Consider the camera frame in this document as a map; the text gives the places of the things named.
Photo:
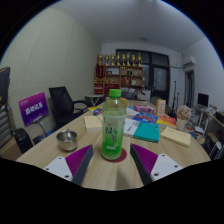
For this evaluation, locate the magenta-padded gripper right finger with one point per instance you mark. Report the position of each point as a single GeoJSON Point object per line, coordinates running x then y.
{"type": "Point", "coordinates": [164, 165]}

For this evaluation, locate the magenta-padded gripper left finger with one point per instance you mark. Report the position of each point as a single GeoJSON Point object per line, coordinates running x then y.
{"type": "Point", "coordinates": [58, 166]}

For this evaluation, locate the green tea drink bottle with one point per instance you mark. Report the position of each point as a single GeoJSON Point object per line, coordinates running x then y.
{"type": "Point", "coordinates": [114, 130]}

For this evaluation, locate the small steel cup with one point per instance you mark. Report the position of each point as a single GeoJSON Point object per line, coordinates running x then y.
{"type": "Point", "coordinates": [66, 140]}

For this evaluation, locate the pale yellow book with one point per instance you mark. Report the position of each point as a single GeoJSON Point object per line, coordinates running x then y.
{"type": "Point", "coordinates": [175, 136]}

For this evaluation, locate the teal book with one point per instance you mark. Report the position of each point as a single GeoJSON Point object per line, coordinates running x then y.
{"type": "Point", "coordinates": [146, 132]}

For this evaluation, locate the flat round red coaster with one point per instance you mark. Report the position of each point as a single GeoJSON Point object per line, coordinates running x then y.
{"type": "Point", "coordinates": [122, 156]}

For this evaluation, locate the black hard suitcase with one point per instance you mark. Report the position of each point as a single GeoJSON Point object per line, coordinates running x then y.
{"type": "Point", "coordinates": [22, 140]}

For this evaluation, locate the orange book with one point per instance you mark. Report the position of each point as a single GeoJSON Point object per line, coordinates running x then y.
{"type": "Point", "coordinates": [166, 120]}

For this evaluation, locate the white paper booklet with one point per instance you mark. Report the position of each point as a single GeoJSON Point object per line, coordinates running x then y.
{"type": "Point", "coordinates": [131, 126]}

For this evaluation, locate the blue printed book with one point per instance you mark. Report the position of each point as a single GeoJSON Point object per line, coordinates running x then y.
{"type": "Point", "coordinates": [146, 117]}

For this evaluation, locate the white stool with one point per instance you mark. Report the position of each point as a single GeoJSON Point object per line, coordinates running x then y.
{"type": "Point", "coordinates": [217, 150]}

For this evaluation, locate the cream book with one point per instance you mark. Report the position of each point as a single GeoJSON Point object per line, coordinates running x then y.
{"type": "Point", "coordinates": [92, 122]}

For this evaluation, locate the potted pink flowers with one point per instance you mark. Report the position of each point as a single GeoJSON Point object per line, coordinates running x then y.
{"type": "Point", "coordinates": [183, 113]}

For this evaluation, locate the orange carton box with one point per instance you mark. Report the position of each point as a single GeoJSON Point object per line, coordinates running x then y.
{"type": "Point", "coordinates": [160, 107]}

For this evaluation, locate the pink flat box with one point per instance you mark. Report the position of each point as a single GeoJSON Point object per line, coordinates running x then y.
{"type": "Point", "coordinates": [144, 108]}

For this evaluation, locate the purple sign board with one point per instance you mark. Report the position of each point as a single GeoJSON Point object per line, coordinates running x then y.
{"type": "Point", "coordinates": [33, 109]}

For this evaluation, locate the cluttered side desk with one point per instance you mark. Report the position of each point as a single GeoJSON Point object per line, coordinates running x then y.
{"type": "Point", "coordinates": [213, 126]}

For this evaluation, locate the black office chair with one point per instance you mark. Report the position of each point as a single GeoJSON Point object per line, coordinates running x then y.
{"type": "Point", "coordinates": [61, 103]}

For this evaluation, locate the silver ribbed suitcase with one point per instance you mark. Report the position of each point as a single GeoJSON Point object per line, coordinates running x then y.
{"type": "Point", "coordinates": [5, 126]}

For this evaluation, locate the black computer monitor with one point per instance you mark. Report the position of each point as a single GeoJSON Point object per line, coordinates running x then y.
{"type": "Point", "coordinates": [203, 99]}

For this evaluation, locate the small round side table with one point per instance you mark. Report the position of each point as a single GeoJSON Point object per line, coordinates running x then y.
{"type": "Point", "coordinates": [94, 97]}

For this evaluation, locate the black bag with tan trim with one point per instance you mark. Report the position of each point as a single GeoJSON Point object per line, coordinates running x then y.
{"type": "Point", "coordinates": [4, 85]}

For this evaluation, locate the wooden shelf unit with trophies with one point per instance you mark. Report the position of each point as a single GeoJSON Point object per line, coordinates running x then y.
{"type": "Point", "coordinates": [118, 75]}

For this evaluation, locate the white wall air conditioner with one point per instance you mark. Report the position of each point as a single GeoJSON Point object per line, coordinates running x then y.
{"type": "Point", "coordinates": [188, 61]}

